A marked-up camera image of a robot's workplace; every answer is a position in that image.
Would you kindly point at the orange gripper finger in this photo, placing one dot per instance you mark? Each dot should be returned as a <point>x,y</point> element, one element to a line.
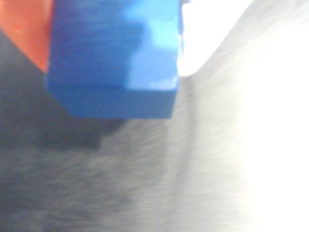
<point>21,24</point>

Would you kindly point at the blue cube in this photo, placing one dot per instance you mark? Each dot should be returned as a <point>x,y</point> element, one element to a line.
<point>101,67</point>

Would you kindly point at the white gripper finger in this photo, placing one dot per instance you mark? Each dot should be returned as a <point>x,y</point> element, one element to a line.
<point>205,29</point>

